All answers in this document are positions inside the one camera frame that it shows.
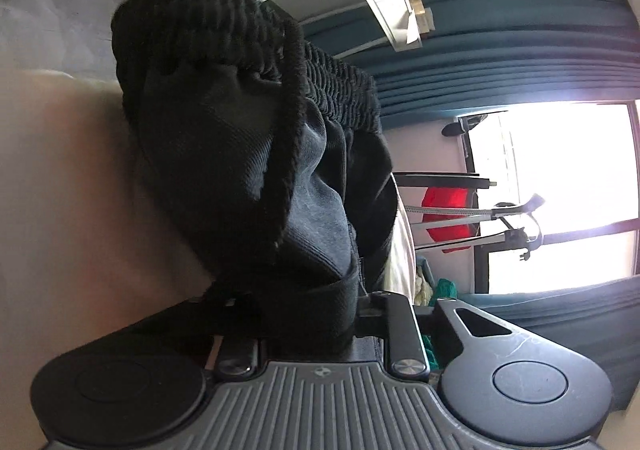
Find white bed sheet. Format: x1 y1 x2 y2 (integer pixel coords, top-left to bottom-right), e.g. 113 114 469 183
385 177 420 305

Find teal window curtain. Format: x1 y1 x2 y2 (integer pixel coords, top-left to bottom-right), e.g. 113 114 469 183
299 0 640 119
462 275 640 412

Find black corduroy pants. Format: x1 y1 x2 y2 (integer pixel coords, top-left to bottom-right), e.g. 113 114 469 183
111 0 399 353

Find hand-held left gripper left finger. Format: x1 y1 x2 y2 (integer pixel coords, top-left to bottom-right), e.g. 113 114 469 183
119 297 262 377

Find black clothes rack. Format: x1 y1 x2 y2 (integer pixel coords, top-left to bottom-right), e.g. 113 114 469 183
394 171 545 263

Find bright window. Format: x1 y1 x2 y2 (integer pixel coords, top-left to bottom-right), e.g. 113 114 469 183
459 101 640 295

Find red cloth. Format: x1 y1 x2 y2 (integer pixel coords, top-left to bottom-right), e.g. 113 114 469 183
421 186 482 244

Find green cloth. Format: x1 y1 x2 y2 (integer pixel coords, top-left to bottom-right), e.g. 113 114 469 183
419 279 460 372

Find beige bed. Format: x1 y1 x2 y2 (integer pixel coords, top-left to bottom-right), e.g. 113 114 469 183
0 68 217 383

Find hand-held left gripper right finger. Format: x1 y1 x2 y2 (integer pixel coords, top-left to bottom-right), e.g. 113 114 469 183
356 291 542 380

